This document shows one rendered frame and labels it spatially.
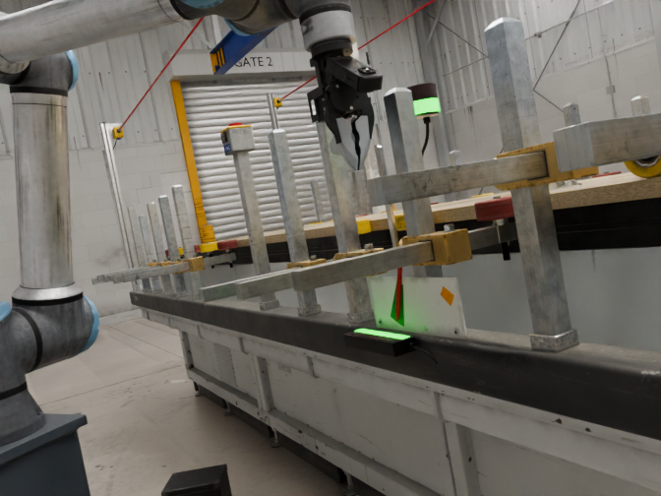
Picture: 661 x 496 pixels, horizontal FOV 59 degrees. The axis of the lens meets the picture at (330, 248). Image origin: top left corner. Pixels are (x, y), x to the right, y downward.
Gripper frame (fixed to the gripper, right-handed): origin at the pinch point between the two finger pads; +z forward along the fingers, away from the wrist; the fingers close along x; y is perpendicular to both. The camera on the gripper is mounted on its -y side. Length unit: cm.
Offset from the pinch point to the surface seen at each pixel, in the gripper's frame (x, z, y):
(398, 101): -6.6, -8.5, -5.1
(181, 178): -188, -86, 787
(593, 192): -26.4, 11.8, -23.9
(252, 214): -7, 4, 71
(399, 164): -6.1, 1.7, -3.1
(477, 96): -707, -151, 695
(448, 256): -5.4, 17.6, -12.3
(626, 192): -26.4, 12.5, -29.3
